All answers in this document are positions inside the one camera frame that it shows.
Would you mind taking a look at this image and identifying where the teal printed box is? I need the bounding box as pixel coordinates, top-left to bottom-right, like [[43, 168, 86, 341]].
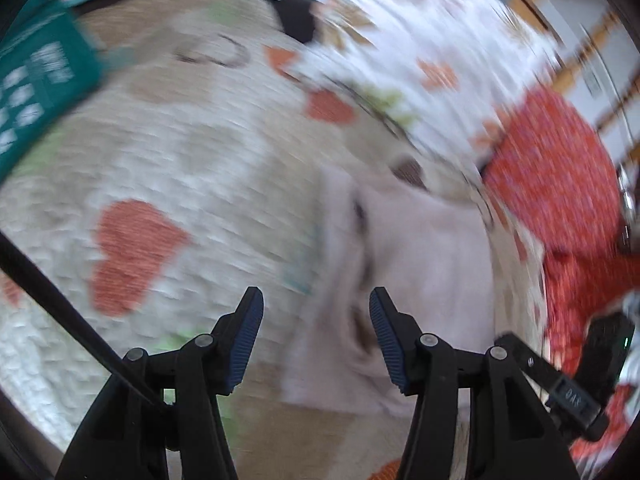
[[0, 0, 168, 181]]

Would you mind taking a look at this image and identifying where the beige heart printed blanket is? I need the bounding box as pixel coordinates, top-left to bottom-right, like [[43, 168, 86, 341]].
[[0, 0, 506, 480]]

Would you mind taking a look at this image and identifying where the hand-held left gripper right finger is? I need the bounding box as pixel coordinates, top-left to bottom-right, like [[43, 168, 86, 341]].
[[369, 287, 576, 480]]

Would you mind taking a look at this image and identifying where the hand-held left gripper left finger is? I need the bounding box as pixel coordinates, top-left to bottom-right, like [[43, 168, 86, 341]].
[[55, 286, 264, 480]]

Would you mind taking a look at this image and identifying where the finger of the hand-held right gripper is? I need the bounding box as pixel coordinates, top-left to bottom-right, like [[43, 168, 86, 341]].
[[495, 332, 610, 442]]

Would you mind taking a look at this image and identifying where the wooden frame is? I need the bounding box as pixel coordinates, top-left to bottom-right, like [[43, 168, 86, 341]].
[[500, 0, 640, 133]]

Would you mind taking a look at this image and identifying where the red patterned cloth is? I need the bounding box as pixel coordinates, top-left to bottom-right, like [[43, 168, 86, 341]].
[[482, 85, 640, 466]]

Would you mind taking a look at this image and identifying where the pale pink small garment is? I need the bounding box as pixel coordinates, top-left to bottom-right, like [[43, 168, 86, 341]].
[[280, 165, 497, 417]]

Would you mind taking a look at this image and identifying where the black strap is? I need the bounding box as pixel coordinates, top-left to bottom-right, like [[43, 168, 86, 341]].
[[0, 232, 173, 413]]

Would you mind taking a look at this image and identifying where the white heart printed sheet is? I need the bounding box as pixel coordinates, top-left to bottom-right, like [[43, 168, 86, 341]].
[[290, 0, 561, 161]]

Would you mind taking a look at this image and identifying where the dark object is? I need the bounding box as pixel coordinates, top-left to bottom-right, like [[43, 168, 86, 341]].
[[272, 0, 318, 43]]

